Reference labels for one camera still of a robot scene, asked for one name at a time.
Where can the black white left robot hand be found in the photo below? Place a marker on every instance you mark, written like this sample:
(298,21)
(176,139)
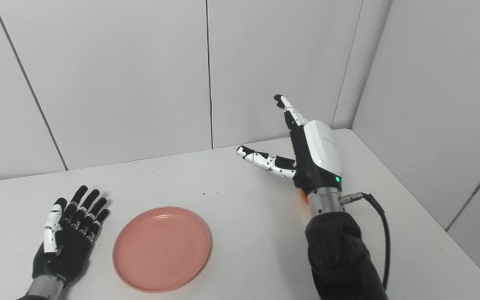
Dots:
(67,246)

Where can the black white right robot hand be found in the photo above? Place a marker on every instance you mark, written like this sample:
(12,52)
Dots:
(319,154)

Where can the pink round plate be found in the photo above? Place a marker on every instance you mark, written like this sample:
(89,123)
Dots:
(161,249)

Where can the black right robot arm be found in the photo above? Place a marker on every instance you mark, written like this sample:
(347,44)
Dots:
(340,254)

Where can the orange fruit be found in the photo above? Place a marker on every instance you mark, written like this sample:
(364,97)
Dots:
(303,197)

